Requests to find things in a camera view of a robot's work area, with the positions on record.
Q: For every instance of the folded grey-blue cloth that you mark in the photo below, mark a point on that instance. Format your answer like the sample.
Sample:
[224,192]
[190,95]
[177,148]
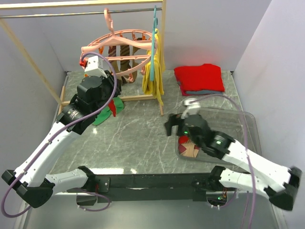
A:
[202,92]

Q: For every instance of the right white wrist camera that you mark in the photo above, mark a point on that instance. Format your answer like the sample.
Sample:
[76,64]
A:
[192,107]

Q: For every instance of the metal hanging rod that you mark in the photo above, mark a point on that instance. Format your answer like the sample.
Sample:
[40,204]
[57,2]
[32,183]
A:
[77,14]

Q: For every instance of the folded red cloth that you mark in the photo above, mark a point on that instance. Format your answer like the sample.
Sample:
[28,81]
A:
[197,78]

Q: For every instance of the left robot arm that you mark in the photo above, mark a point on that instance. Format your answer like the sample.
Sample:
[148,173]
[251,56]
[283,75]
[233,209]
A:
[31,180]

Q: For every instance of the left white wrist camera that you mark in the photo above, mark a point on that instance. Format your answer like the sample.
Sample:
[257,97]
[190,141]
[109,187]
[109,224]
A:
[94,67]

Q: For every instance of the teal clothes hanger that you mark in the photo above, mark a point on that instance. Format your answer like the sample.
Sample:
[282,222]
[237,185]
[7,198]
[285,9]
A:
[154,45]

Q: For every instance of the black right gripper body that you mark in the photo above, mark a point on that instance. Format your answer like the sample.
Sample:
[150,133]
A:
[181,130]

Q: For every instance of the clear plastic storage bin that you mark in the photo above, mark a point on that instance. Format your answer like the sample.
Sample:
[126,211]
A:
[227,121]

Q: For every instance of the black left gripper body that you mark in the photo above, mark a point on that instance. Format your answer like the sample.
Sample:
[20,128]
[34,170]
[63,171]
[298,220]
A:
[108,84]

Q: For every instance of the green fleece sock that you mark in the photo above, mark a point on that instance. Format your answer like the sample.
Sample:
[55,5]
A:
[106,113]

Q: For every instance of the red fleece sock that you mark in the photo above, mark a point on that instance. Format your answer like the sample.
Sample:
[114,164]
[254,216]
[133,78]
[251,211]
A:
[112,107]

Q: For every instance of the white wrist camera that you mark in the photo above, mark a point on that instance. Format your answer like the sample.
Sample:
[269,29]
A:
[94,67]
[192,107]

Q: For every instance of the wooden clothes rack frame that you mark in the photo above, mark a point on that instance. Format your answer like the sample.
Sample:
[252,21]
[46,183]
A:
[28,63]

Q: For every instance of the yellow cloth on hanger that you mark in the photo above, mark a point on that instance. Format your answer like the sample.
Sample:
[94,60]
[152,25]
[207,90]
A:
[155,87]

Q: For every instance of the black table front rail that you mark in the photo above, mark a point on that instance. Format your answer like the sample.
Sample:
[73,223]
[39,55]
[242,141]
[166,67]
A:
[143,187]

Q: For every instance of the olive brown sock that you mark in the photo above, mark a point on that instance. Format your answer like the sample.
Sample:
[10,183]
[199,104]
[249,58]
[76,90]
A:
[132,76]

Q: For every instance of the pink round sock hanger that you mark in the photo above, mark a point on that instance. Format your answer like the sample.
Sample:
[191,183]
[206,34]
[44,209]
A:
[124,40]

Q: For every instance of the beige purple striped sock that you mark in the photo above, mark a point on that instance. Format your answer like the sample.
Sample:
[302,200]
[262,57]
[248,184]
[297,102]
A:
[187,148]

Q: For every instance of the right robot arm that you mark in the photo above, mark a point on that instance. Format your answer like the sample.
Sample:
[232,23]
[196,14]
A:
[279,184]

